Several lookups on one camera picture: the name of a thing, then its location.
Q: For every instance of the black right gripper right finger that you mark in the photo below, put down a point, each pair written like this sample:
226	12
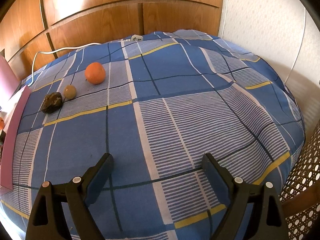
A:
252	210

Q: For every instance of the woven cane chair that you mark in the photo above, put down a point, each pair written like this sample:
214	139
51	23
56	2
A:
300	195

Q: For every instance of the large orange mandarin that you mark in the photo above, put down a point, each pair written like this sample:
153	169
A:
2	124

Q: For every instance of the dark brown wrinkled fruit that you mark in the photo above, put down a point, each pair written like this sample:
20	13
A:
52	102

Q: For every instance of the small tan kiwi fruit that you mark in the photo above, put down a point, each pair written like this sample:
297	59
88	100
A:
69	92

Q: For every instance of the small orange mandarin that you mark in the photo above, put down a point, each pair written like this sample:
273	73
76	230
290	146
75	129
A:
95	73

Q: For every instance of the wooden wardrobe panels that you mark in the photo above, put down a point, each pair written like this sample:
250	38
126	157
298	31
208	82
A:
33	32

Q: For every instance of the pink shallow tray box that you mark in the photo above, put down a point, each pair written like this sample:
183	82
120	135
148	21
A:
12	114

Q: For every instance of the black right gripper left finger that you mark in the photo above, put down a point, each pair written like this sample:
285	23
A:
47	219

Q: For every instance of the blue plaid tablecloth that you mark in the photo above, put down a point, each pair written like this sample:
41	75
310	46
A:
165	102

